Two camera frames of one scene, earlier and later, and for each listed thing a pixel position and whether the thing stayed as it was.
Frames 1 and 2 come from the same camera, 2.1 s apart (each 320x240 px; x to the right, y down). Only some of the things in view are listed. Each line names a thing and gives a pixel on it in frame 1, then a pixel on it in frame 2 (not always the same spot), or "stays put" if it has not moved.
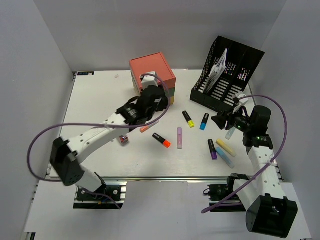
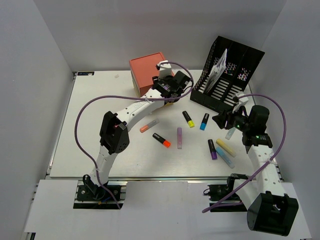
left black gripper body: x=162 y=106 -> x=166 y=79
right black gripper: x=222 y=117 stays put
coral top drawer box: x=156 y=62 stays put
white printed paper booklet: x=216 y=72 stays put
